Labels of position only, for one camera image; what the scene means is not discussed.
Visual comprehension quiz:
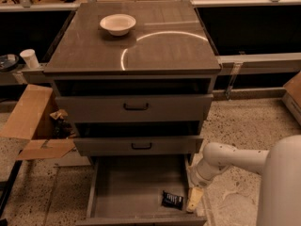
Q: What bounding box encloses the open cardboard box left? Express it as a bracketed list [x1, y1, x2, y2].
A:
[0, 85, 74, 161]

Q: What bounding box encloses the dark round tape roll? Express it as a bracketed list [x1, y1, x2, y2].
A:
[0, 54, 19, 72]

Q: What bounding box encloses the middle grey drawer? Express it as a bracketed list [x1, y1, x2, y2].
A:
[74, 136, 203, 156]

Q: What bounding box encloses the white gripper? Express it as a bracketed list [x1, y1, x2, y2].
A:
[186, 158, 221, 213]

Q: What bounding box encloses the black floor bar left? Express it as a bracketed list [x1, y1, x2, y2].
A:
[0, 161, 22, 226]

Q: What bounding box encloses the grey drawer cabinet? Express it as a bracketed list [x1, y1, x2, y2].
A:
[42, 0, 222, 162]

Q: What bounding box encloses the cardboard box right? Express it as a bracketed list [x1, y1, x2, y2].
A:
[282, 72, 301, 125]

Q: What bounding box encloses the white paper cup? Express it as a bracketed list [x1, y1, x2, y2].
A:
[20, 49, 40, 69]

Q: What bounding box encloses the dark blue rxbar wrapper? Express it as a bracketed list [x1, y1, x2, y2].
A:
[162, 191, 183, 210]

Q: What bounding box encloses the bottom grey open drawer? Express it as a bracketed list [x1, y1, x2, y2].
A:
[76, 154, 207, 226]

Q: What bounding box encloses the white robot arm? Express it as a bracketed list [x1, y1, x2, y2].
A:
[188, 135, 301, 226]

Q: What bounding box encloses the top grey drawer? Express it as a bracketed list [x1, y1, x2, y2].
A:
[55, 94, 213, 122]

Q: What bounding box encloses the white paper bowl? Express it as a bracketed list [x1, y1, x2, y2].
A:
[100, 14, 136, 36]

